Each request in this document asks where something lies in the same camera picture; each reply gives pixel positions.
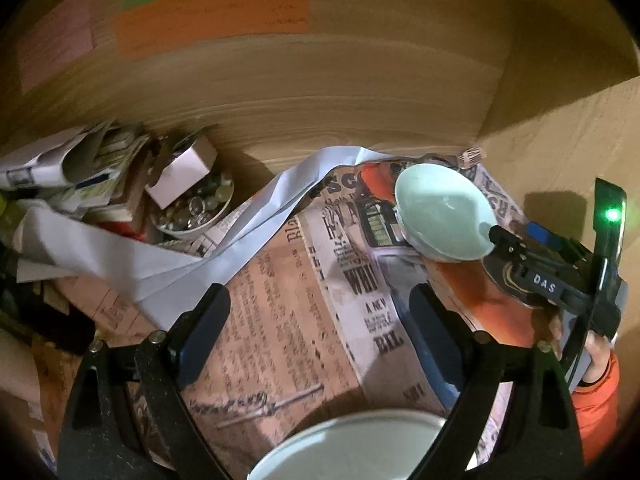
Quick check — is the newspaper print mat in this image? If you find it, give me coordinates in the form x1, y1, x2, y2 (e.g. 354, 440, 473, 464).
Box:
40, 152, 532, 480

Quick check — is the long white paper strip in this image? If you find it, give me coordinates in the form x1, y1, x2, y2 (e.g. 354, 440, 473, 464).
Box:
17, 145, 383, 317

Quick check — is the bowl of glass beads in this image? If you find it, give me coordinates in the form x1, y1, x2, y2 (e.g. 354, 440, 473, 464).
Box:
150, 167, 236, 241

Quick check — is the pile of papers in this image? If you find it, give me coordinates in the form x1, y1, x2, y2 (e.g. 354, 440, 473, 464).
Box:
0, 119, 153, 226

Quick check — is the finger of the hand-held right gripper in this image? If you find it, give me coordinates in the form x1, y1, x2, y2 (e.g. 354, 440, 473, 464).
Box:
487, 224, 532, 262
524, 221, 597, 267

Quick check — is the pink sticky note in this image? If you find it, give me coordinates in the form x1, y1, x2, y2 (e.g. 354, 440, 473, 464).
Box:
17, 0, 96, 93

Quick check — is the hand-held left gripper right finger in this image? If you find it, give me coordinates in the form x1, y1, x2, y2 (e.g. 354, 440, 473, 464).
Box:
408, 282, 586, 480

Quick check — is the person's right hand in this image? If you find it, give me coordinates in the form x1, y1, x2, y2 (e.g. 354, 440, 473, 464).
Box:
531, 305, 614, 387

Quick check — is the large white plate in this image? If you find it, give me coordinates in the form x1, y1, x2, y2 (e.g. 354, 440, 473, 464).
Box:
246, 409, 447, 480

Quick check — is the person's right forearm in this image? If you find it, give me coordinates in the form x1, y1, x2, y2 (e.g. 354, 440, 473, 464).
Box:
570, 350, 622, 467

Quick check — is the light green plate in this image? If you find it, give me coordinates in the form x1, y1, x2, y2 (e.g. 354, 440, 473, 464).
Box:
394, 162, 497, 262

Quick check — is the small white box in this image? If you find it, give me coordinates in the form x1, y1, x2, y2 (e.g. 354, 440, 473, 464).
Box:
145, 136, 218, 210

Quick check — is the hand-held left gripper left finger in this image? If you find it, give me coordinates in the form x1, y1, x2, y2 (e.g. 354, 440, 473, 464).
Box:
57, 282, 251, 480

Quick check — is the orange sticky note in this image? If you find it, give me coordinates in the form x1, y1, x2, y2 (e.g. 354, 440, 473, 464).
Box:
112, 0, 311, 61

